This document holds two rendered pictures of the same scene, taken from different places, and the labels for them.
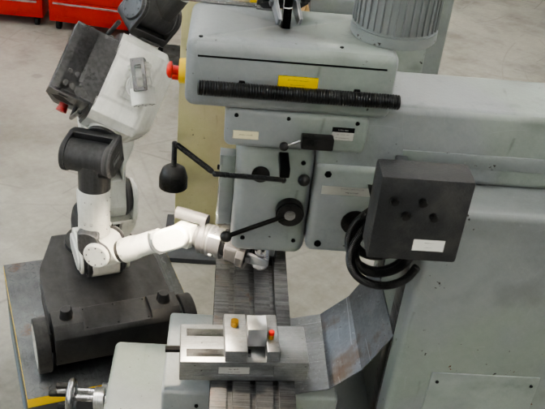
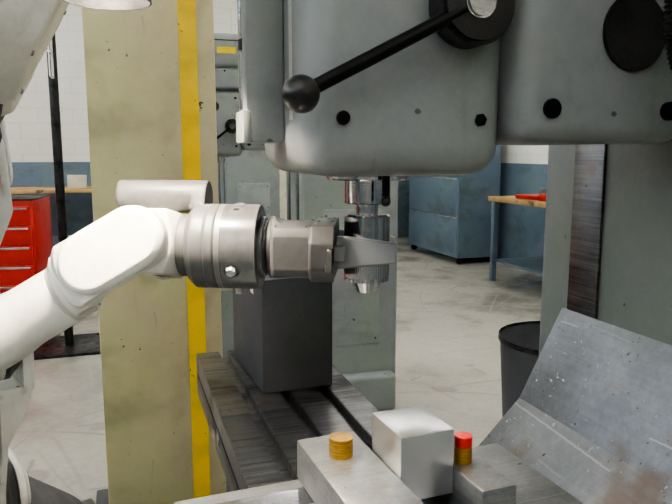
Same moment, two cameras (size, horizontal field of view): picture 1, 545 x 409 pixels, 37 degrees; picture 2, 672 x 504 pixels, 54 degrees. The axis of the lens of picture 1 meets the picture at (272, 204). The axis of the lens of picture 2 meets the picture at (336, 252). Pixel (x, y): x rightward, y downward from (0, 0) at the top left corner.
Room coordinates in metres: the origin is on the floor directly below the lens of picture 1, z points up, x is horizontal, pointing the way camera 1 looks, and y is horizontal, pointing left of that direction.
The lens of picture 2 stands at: (1.13, 0.20, 1.33)
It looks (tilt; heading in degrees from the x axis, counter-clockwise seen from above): 9 degrees down; 347
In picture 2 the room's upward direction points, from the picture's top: straight up
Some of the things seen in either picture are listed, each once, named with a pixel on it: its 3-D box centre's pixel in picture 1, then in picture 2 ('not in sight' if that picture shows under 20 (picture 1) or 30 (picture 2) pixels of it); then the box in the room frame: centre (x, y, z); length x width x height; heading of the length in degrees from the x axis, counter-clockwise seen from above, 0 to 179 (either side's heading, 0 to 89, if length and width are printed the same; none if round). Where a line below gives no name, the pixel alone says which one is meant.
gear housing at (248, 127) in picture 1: (293, 109); not in sight; (1.78, -0.03, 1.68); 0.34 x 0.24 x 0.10; 95
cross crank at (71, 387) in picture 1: (83, 397); not in sight; (1.74, 0.51, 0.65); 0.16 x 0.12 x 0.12; 95
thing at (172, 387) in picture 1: (248, 368); not in sight; (1.78, 0.02, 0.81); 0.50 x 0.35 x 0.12; 95
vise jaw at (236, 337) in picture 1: (234, 337); (354, 489); (1.66, 0.06, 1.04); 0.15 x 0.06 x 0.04; 8
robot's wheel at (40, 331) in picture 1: (41, 345); not in sight; (2.09, 0.76, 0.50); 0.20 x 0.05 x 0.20; 25
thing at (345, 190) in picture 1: (343, 187); (539, 21); (1.80, -0.18, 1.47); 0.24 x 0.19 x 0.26; 5
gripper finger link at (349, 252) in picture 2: (256, 260); (365, 253); (1.75, 0.03, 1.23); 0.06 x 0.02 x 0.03; 74
